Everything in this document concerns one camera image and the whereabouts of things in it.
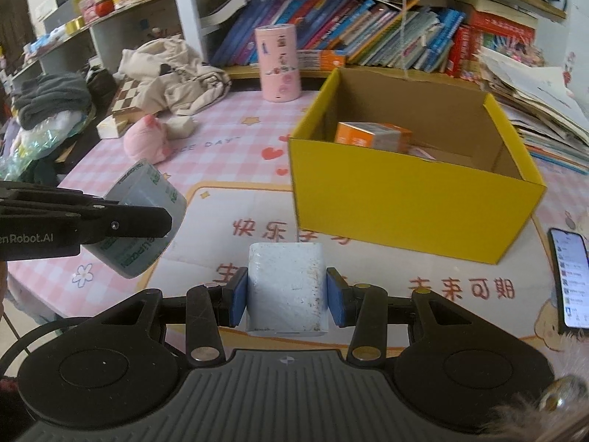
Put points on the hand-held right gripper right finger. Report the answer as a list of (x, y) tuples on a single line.
[(334, 297)]

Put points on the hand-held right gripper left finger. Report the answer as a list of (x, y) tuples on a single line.
[(240, 297)]

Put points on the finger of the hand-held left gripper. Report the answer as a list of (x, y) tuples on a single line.
[(55, 200), (133, 223)]

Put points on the clear packing tape roll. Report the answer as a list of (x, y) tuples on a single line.
[(147, 188)]

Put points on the white power bank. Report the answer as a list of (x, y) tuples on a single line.
[(287, 285)]

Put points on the pink plush pig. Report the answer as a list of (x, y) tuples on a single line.
[(145, 140)]

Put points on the cream rectangular block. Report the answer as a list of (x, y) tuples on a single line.
[(182, 126)]

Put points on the yellow cardboard box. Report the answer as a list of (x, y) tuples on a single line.
[(405, 202)]

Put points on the orange white toothpaste box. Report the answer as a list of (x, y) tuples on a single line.
[(368, 136)]

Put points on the iridescent plastic bag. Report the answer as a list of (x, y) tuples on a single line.
[(37, 142)]

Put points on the white wedge-shaped box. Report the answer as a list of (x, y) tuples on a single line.
[(110, 128)]

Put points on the grey cloth pile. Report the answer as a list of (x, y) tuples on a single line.
[(50, 96)]

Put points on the dark leather bag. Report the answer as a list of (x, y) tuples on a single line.
[(101, 84)]

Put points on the brown white chessboard box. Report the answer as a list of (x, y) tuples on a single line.
[(126, 96)]

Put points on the beige cloth bag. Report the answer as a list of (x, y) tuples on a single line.
[(184, 78)]

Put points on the red round doll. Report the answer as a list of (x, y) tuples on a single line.
[(105, 7)]

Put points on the pink cylinder canister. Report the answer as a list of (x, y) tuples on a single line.
[(277, 62)]

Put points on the brown fluffy fur trim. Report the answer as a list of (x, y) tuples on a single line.
[(529, 416)]

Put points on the orange white shelf box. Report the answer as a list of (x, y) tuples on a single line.
[(322, 60)]

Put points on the black smartphone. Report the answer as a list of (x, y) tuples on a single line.
[(573, 281)]

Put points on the row of colourful books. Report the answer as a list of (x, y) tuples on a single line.
[(345, 27)]

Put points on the pile of papers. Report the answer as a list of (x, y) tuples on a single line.
[(543, 101)]

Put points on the red boxed books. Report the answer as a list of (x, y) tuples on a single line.
[(501, 37)]

